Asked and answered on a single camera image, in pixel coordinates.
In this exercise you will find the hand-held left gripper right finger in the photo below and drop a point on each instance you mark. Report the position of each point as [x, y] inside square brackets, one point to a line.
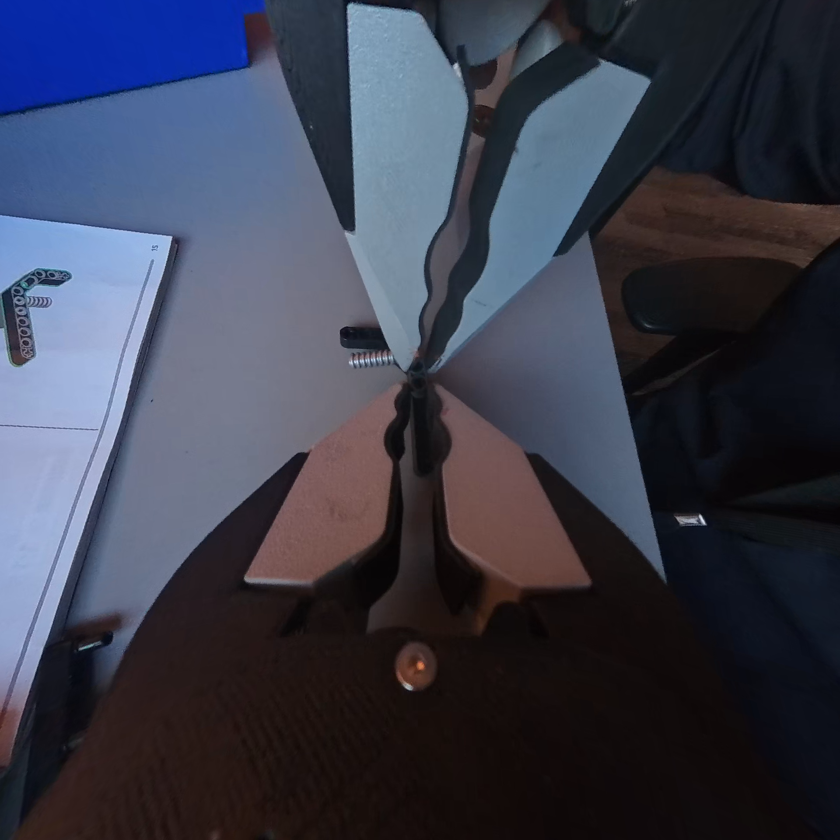
[505, 512]

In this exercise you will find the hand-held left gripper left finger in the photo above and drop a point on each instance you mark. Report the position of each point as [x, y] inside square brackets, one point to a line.
[328, 499]

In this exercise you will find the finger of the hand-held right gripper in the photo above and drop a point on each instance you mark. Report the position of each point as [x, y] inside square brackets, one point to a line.
[400, 131]
[558, 151]

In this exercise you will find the black bent lego beam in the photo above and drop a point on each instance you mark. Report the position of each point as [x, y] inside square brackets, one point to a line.
[421, 433]

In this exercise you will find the metal spring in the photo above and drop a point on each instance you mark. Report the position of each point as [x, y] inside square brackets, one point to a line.
[371, 361]

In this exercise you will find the short black lego beam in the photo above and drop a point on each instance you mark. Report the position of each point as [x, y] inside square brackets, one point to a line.
[361, 337]

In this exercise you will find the black office chair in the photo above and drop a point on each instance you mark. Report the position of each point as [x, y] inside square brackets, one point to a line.
[709, 295]

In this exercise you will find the blue box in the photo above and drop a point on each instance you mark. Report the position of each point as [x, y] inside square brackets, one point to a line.
[98, 46]

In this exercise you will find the person's dark pants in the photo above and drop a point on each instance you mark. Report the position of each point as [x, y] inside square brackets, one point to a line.
[754, 590]

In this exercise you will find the white instruction booklet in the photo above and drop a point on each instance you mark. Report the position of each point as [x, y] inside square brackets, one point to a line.
[65, 394]

